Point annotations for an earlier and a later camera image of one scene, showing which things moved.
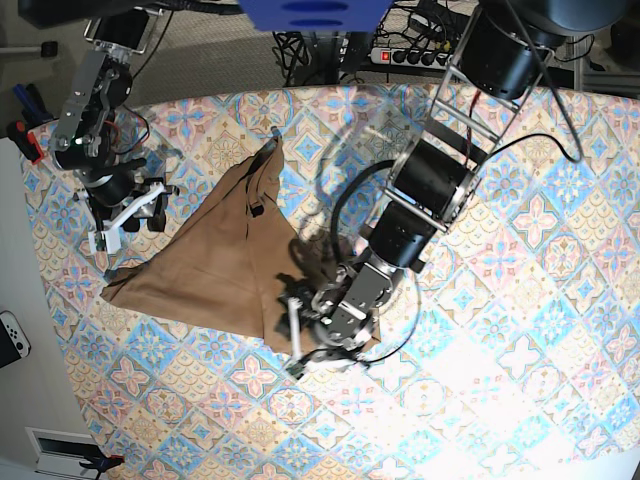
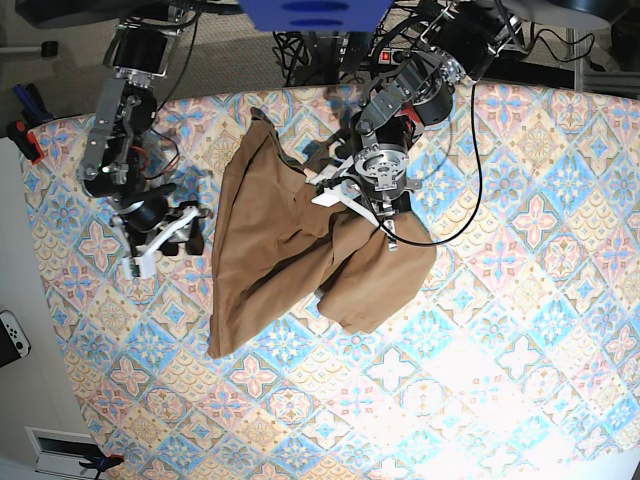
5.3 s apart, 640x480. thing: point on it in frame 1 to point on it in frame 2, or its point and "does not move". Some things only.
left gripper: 105,237 to 181,220
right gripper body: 300,363 to 383,206
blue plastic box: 316,16 does not move
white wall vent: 60,453 does not move
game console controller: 14,343 does not move
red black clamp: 26,141 does not move
